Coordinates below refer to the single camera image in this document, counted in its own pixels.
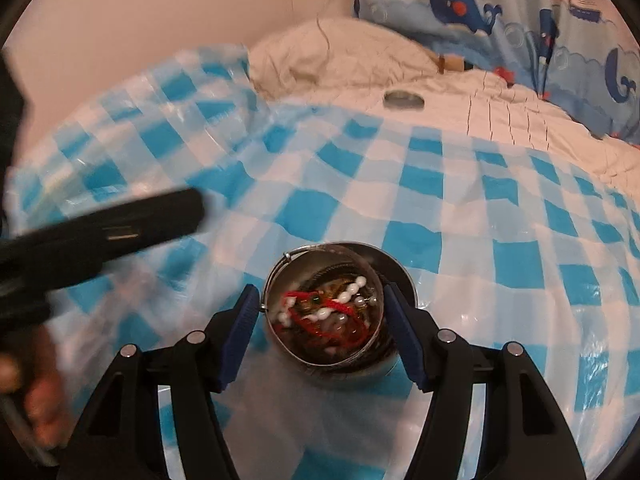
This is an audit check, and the white bead bracelet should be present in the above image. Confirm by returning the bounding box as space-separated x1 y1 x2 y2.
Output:
274 275 381 328

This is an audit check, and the amber bead bracelet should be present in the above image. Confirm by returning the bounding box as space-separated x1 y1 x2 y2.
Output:
299 278 374 351

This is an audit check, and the red string bracelet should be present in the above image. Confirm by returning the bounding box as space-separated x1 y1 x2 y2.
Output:
282 288 371 351

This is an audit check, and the round silver metal tin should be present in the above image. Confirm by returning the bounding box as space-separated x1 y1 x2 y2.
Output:
262 242 418 387

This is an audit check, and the person's left hand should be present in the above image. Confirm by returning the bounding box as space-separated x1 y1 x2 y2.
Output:
1 325 72 448

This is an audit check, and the blue white checkered plastic sheet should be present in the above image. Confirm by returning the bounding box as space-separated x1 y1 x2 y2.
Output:
6 46 639 478

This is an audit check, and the silver tin lid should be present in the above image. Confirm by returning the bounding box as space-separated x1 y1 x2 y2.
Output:
383 90 425 110

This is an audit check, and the white grid-lined quilt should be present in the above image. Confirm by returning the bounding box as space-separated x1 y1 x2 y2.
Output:
248 18 639 198

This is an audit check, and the blue whale print curtain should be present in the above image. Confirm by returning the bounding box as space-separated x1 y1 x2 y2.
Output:
354 0 639 144

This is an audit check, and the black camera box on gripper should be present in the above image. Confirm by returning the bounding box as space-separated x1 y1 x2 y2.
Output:
0 55 25 192

